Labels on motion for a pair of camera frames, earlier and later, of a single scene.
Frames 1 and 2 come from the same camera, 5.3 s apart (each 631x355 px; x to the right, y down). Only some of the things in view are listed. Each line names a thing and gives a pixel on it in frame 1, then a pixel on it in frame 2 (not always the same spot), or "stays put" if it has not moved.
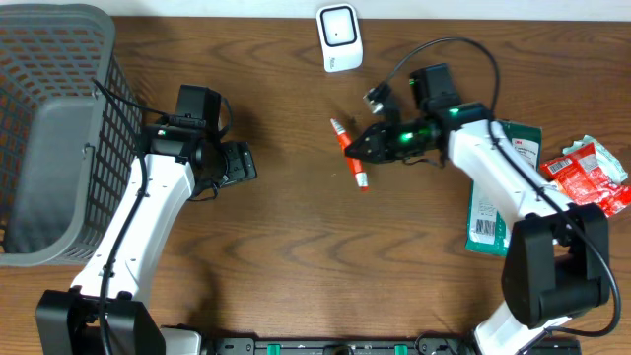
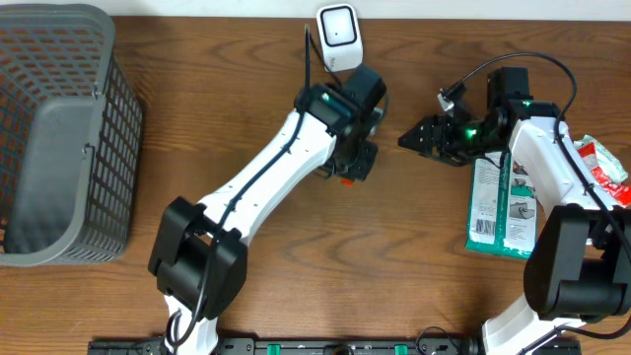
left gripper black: (240, 164) to (363, 173)
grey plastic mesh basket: (67, 149) stays put
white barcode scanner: (340, 37) stays put
